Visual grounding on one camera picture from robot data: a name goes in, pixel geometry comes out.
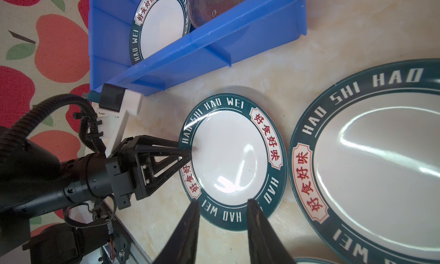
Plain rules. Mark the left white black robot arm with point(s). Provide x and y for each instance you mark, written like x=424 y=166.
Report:
x=34 y=181

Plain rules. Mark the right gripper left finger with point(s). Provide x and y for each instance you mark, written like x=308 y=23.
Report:
x=181 y=248

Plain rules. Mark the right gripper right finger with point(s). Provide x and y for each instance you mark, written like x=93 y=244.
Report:
x=264 y=245

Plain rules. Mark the clear glass plate top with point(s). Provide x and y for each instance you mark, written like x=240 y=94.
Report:
x=203 y=11

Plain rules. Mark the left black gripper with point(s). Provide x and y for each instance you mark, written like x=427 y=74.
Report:
x=137 y=168

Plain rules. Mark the green rim plate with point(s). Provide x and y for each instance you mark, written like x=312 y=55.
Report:
x=157 y=24
x=237 y=154
x=365 y=164

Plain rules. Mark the blue plastic bin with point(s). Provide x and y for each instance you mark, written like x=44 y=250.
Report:
x=250 y=28

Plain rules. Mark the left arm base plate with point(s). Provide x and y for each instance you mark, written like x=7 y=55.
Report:
x=63 y=244

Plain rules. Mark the white plate black pattern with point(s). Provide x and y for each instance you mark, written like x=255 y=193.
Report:
x=312 y=261

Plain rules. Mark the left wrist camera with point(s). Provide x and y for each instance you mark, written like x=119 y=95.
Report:
x=115 y=105

